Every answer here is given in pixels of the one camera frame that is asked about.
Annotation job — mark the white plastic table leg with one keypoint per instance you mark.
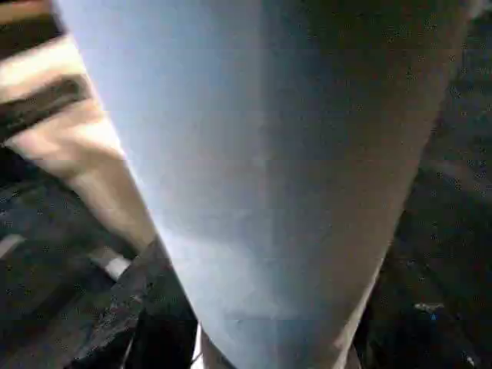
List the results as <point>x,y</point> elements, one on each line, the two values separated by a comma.
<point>250,153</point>

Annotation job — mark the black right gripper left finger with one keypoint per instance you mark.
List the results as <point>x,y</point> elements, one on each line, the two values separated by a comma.
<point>146,315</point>

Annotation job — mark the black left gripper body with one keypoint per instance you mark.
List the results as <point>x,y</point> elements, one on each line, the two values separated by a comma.
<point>42,104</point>

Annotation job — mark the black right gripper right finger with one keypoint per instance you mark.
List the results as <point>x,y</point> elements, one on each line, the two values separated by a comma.
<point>423,334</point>

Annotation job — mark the black mat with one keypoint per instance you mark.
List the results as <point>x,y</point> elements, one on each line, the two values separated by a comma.
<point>453,173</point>

